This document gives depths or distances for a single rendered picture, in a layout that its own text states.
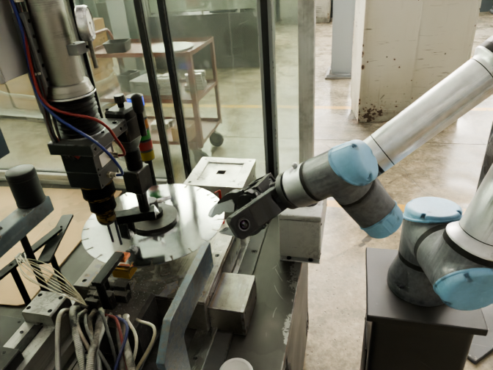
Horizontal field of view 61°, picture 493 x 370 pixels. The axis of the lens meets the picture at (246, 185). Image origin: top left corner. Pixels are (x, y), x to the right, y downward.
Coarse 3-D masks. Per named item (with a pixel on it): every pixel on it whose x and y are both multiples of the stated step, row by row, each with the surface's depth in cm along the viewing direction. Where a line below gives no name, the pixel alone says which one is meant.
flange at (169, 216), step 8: (160, 208) 97; (168, 208) 100; (160, 216) 96; (168, 216) 97; (176, 216) 97; (136, 224) 95; (144, 224) 95; (152, 224) 94; (160, 224) 94; (168, 224) 94; (144, 232) 93; (152, 232) 93
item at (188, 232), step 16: (160, 192) 109; (176, 192) 108; (192, 192) 107; (208, 192) 107; (128, 208) 103; (176, 208) 101; (192, 208) 101; (208, 208) 100; (96, 224) 98; (112, 224) 97; (176, 224) 96; (192, 224) 95; (208, 224) 95; (96, 240) 92; (128, 240) 91; (144, 240) 91; (160, 240) 91; (176, 240) 90; (192, 240) 90; (208, 240) 89; (96, 256) 87; (144, 256) 86; (160, 256) 86; (176, 256) 85
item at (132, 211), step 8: (144, 200) 85; (136, 208) 88; (144, 208) 86; (152, 208) 88; (120, 216) 86; (128, 216) 86; (136, 216) 86; (144, 216) 87; (152, 216) 87; (120, 224) 87; (128, 224) 89; (120, 232) 88; (128, 232) 88
